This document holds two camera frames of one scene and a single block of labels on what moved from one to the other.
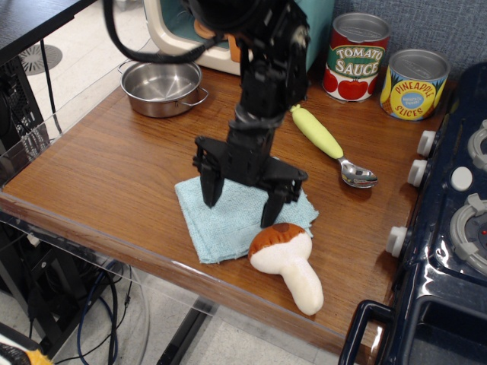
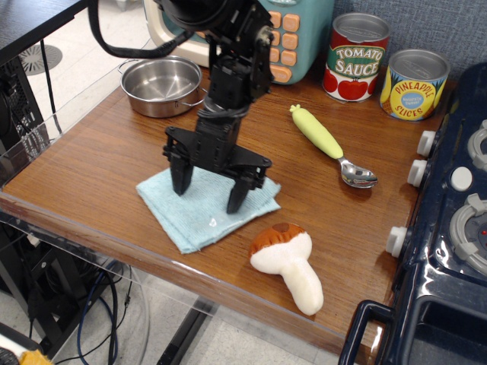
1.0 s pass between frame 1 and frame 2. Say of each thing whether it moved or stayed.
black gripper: moved
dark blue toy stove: stayed
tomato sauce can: stayed
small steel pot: stayed
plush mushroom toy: stayed
